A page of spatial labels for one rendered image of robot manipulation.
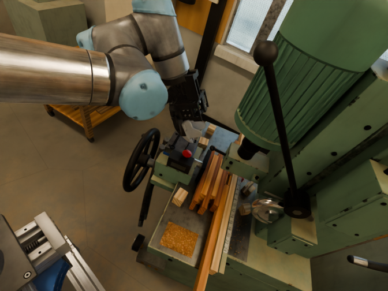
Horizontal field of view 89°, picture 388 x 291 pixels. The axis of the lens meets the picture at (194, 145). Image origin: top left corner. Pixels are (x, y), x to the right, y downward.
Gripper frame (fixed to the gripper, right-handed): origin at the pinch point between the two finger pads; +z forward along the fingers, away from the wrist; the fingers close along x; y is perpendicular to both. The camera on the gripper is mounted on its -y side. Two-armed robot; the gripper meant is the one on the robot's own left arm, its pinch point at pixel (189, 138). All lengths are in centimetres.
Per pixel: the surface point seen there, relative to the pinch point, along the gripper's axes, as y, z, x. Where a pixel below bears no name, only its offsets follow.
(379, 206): 40.9, 2.9, -15.4
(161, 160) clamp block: -11.9, 7.6, -2.4
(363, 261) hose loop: 49, 42, -9
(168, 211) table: -7.4, 17.4, -15.1
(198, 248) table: 3.4, 23.7, -21.8
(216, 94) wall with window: -34, 58, 141
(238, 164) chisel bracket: 13.3, 11.2, 0.9
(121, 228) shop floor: -76, 81, -1
